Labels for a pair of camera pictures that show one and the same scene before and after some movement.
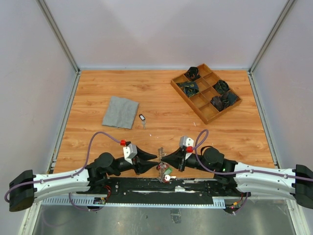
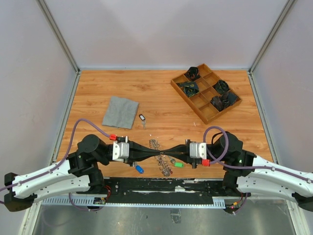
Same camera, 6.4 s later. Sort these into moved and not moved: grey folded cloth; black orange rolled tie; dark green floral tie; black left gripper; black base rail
Moved: black left gripper
Not moved: black orange rolled tie; black base rail; grey folded cloth; dark green floral tie
